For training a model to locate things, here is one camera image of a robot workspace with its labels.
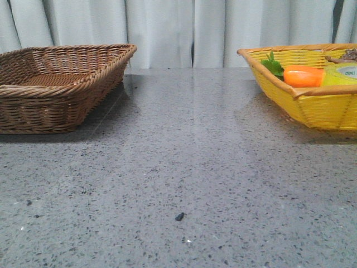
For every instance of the yellow tape roll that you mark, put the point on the yellow tape roll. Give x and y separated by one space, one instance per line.
340 74

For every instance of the small black debris piece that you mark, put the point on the small black debris piece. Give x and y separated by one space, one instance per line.
180 216

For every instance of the white curtain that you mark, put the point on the white curtain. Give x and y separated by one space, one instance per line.
178 34

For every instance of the orange toy carrot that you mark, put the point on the orange toy carrot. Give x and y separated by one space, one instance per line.
298 76

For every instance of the brown wicker basket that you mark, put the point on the brown wicker basket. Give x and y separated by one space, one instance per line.
52 89

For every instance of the yellow wicker basket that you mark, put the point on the yellow wicker basket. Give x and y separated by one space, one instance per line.
331 107

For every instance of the brown ginger root toy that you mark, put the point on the brown ginger root toy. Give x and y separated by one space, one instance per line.
350 56

